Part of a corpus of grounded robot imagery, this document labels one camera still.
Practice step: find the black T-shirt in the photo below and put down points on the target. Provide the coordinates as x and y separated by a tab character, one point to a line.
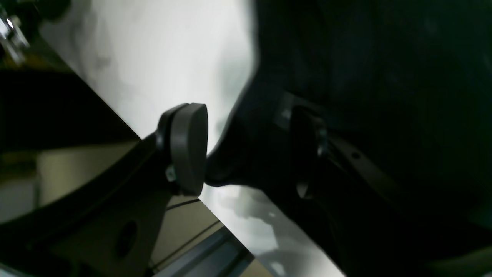
408	83

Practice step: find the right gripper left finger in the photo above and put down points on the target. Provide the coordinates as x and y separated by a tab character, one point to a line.
109	226

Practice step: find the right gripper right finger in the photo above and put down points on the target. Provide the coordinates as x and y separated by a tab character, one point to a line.
315	150

